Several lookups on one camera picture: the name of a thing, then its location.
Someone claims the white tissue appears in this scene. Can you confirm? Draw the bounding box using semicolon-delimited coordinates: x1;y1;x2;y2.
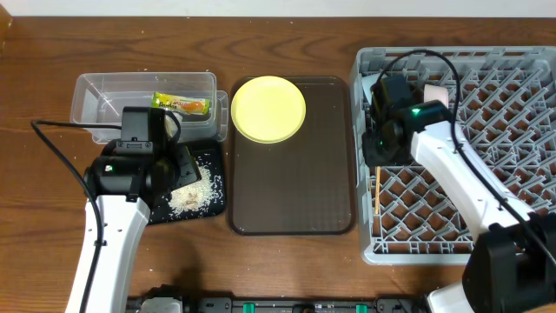
165;111;182;137

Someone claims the green snack wrapper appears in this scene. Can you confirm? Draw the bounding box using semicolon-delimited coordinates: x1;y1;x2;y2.
151;92;211;115

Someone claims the white bowl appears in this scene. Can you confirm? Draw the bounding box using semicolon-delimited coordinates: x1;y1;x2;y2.
423;84;449;108

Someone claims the pile of rice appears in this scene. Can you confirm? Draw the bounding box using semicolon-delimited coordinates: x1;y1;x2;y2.
169;165;224;217

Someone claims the yellow plate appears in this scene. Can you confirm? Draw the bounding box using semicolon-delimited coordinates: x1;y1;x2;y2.
231;76;307;144

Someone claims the light blue bowl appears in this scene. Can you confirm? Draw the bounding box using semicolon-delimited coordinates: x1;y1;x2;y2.
361;74;380;105

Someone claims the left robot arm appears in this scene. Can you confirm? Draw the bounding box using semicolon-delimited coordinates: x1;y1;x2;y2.
66;107;202;312

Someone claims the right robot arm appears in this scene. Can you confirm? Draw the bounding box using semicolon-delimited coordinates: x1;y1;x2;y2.
361;74;555;312

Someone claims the black waste tray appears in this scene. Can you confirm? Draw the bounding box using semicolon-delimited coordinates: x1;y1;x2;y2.
102;137;228;226

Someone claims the grey dishwasher rack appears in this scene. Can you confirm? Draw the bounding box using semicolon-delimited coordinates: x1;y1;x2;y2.
350;46;555;265

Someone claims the clear plastic bin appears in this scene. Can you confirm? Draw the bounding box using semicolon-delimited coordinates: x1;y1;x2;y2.
69;72;228;142

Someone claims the brown serving tray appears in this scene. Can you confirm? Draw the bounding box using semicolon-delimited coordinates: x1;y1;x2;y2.
226;77;357;236

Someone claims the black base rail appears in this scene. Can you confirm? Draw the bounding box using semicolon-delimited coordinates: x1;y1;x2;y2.
124;284;430;313

